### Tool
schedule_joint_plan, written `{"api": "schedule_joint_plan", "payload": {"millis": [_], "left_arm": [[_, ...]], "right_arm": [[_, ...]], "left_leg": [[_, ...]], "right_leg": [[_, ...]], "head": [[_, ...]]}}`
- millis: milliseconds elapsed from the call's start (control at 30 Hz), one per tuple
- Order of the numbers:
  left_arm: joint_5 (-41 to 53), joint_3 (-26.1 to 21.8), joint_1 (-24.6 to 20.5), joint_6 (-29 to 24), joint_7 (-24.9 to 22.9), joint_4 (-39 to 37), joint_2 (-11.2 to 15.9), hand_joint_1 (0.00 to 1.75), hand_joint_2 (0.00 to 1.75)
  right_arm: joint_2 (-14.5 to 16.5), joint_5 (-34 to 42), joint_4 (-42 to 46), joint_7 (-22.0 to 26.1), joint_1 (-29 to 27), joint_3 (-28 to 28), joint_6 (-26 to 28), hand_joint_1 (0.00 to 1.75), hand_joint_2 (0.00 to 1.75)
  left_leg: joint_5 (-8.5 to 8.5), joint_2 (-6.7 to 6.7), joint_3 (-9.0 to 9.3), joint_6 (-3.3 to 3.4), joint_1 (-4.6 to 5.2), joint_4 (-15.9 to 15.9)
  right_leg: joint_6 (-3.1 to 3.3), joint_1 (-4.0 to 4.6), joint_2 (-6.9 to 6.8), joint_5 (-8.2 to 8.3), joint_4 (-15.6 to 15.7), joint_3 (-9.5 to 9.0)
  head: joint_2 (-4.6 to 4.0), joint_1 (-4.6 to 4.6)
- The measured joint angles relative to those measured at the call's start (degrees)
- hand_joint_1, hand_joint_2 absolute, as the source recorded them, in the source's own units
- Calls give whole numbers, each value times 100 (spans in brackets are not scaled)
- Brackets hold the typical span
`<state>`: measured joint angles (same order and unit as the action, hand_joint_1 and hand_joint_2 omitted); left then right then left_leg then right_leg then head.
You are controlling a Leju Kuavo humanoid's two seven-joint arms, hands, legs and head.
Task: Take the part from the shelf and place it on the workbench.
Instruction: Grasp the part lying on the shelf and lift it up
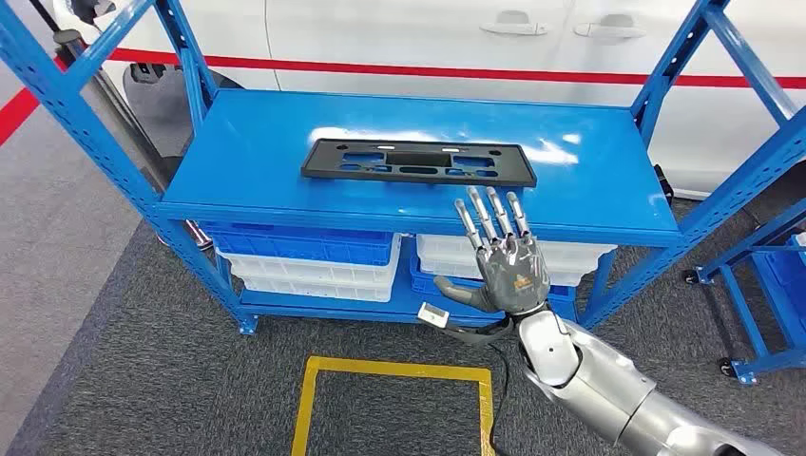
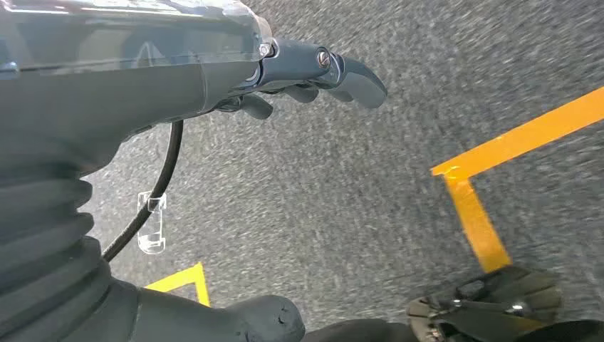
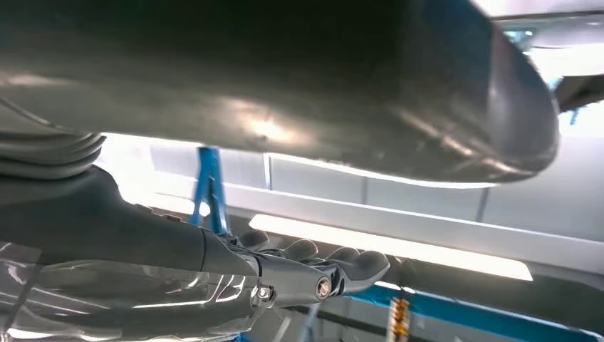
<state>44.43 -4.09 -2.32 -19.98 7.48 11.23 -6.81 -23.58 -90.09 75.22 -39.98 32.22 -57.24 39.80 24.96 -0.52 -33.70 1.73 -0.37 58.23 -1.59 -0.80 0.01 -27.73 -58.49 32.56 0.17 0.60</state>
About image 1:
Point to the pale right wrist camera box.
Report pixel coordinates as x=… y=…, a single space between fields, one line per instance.
x=433 y=315

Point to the blue wheeled rack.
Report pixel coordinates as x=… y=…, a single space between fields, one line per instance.
x=771 y=365

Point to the large blue metal shelf rack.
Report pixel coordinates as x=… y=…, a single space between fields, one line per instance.
x=252 y=145

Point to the white car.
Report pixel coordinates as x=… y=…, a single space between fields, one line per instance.
x=409 y=31

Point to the black plastic plate frame part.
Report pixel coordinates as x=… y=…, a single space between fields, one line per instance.
x=321 y=163

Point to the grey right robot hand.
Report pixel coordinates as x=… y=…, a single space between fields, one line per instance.
x=513 y=277

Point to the red barrier belt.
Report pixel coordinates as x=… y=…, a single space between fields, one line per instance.
x=441 y=71

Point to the white plastic crate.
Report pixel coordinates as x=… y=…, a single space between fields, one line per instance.
x=447 y=248
x=453 y=269
x=315 y=291
x=302 y=274

